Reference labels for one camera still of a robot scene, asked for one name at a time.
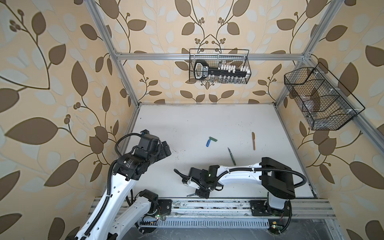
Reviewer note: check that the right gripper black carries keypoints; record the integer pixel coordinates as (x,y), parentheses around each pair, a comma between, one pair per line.
(201,194)

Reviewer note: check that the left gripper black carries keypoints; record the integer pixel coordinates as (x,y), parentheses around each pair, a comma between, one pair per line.
(162,154)

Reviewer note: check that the brown pen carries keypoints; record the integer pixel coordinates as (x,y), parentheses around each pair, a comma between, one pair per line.
(254,140)

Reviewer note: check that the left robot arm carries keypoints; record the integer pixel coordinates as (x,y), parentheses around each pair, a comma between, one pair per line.
(118,211)

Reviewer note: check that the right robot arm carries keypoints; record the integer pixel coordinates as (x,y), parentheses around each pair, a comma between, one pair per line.
(278,179)

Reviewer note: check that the green pen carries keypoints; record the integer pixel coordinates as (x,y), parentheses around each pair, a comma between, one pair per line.
(232,157)

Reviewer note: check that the black tool in basket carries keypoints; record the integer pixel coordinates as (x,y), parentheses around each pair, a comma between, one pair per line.
(202,71)

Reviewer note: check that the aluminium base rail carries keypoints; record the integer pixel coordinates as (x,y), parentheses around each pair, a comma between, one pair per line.
(232,213)

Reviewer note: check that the back wire basket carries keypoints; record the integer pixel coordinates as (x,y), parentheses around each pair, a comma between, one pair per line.
(238,57)

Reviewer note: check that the wire basket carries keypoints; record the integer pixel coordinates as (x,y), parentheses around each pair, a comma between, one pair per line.
(238,57)
(325,102)

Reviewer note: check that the right wire basket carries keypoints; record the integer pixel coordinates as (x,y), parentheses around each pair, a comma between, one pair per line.
(325,102)

